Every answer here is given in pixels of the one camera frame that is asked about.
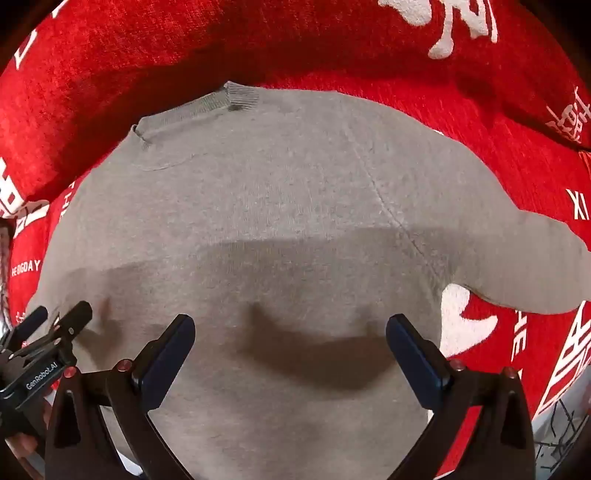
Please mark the person's left hand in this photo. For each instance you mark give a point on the person's left hand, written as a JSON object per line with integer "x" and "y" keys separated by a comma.
{"x": 21, "y": 446}

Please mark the grey knit sweater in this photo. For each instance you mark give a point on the grey knit sweater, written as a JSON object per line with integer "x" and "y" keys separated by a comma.
{"x": 277, "y": 207}

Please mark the red printed blanket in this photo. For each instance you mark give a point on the red printed blanket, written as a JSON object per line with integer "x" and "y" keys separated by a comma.
{"x": 323, "y": 50}

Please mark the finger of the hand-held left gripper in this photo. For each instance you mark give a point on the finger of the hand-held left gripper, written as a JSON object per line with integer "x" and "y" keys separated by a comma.
{"x": 32, "y": 323}
{"x": 76, "y": 318}

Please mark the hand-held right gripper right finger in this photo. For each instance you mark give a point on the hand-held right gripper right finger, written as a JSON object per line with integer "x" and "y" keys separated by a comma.
{"x": 413, "y": 357}

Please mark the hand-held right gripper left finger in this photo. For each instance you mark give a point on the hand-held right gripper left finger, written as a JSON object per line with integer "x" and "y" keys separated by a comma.
{"x": 171, "y": 351}

